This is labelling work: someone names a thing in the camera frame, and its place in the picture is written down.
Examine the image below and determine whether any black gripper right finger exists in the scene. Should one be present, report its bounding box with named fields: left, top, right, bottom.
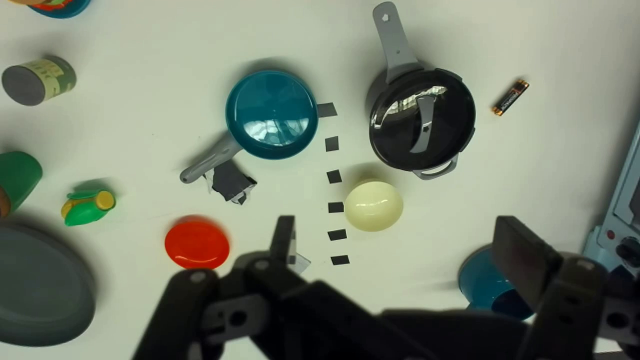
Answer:
left=489, top=214, right=640, bottom=360

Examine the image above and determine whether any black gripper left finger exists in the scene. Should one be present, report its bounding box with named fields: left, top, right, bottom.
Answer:
left=132, top=214, right=316, bottom=360

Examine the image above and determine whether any small grey tape piece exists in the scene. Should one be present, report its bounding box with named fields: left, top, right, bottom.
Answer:
left=287, top=251, right=312, bottom=274

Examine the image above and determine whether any teal kettle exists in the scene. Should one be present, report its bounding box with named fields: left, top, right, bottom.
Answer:
left=457, top=243, right=535, bottom=320

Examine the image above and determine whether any red plate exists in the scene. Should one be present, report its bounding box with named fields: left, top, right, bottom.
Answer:
left=163, top=216, right=231, bottom=270

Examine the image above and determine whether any cream round ball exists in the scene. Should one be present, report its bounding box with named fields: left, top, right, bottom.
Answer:
left=344, top=180, right=406, bottom=233

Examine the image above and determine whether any light blue toaster oven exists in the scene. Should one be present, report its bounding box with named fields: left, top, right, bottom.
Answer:
left=582, top=122, right=640, bottom=282

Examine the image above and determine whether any teal frying pan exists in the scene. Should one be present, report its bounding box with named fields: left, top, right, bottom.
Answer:
left=178, top=67, right=320, bottom=186

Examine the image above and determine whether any AA battery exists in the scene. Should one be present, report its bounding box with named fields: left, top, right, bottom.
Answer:
left=489, top=77, right=531, bottom=118

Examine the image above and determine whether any green yellow toy corn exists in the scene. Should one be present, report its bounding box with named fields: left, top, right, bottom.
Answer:
left=59, top=188, right=118, bottom=228

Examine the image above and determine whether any grey plate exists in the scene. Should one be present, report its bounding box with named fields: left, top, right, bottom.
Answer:
left=0, top=221, right=98, bottom=348

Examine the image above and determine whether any green cup purple rim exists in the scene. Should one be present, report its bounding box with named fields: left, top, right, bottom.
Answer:
left=0, top=149, right=44, bottom=217

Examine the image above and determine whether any grey toy can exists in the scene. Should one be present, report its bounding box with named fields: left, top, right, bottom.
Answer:
left=0, top=53, right=77, bottom=108

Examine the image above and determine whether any black pot grey handle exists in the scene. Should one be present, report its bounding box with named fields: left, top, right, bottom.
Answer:
left=364, top=0, right=480, bottom=181

